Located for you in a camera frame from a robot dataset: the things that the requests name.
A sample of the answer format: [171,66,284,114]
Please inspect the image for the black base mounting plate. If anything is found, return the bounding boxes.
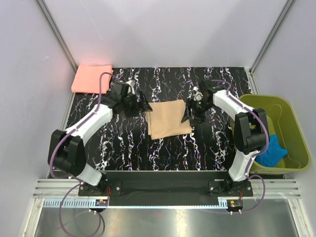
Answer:
[46,170,284,207]

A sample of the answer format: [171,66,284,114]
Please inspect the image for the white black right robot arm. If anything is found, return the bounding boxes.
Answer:
[181,87,270,196]

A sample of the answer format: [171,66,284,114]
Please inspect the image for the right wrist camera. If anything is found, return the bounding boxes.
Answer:
[190,79,232,101]

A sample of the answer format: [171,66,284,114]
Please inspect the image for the right aluminium corner post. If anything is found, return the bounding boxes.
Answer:
[249,0,296,75]

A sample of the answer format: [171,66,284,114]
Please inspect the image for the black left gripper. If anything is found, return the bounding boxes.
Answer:
[122,90,153,119]

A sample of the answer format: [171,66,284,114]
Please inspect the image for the beige t shirt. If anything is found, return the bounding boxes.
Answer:
[145,100,192,140]

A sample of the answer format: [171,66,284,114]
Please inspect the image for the aluminium corner post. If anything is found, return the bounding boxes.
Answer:
[35,0,78,72]
[249,0,296,75]

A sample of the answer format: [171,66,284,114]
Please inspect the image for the blue t shirt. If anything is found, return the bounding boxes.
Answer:
[255,134,288,167]

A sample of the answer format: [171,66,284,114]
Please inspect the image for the aluminium frame rail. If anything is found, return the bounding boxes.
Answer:
[33,179,301,209]

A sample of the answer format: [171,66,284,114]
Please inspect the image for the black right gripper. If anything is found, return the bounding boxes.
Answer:
[181,98,213,127]

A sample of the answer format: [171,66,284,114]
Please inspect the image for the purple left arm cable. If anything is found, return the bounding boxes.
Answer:
[48,72,112,237]

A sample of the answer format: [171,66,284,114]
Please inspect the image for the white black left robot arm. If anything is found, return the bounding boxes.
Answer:
[47,91,153,196]

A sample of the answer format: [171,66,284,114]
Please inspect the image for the olive green plastic bin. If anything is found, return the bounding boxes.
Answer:
[239,94,311,175]

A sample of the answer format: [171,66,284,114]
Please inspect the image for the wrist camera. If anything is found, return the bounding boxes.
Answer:
[113,80,136,96]
[190,79,232,101]

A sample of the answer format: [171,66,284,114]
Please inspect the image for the left aluminium corner post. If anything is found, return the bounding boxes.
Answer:
[35,0,78,72]

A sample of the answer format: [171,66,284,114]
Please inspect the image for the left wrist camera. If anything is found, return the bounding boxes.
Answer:
[113,80,136,96]

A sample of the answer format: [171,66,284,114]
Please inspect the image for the folded pink t shirt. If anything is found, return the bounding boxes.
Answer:
[71,64,113,94]

